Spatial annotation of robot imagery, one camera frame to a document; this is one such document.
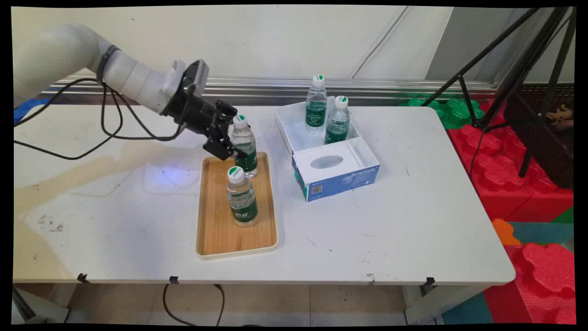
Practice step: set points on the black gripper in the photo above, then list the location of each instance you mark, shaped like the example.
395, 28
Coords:
193, 112

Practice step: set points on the green label water bottle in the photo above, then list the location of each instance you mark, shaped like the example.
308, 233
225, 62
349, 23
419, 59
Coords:
242, 202
337, 126
316, 110
248, 158

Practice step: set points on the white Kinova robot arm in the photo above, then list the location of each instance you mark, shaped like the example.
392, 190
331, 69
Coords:
69, 55

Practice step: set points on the bamboo wooden tray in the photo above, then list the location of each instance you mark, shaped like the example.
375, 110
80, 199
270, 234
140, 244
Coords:
220, 230

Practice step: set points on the white blue cardboard box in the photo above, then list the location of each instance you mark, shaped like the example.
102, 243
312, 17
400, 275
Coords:
340, 181

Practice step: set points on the blue tape strip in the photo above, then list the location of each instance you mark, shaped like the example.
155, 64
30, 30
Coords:
27, 110

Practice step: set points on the green foam block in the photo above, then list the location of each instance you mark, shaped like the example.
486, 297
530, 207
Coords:
452, 112

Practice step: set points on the white table leg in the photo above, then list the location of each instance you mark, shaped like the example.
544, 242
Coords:
432, 305

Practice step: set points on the red foam block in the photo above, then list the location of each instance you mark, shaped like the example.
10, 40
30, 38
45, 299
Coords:
496, 174
546, 276

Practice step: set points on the orange foam piece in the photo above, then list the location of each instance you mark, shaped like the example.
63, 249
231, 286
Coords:
503, 232

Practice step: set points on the teal foam floor mat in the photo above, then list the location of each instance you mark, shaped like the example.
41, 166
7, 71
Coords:
542, 232
464, 312

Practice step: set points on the black tripod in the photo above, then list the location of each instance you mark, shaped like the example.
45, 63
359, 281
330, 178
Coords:
528, 55

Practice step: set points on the dark mesh crate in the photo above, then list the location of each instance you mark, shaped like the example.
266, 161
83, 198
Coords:
551, 151

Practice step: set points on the brown toy figure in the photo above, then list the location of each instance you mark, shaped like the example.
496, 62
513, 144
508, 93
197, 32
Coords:
561, 115

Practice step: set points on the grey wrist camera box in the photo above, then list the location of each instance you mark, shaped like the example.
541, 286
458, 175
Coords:
197, 76

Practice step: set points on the aluminium wall rail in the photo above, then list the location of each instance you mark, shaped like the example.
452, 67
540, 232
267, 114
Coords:
390, 87

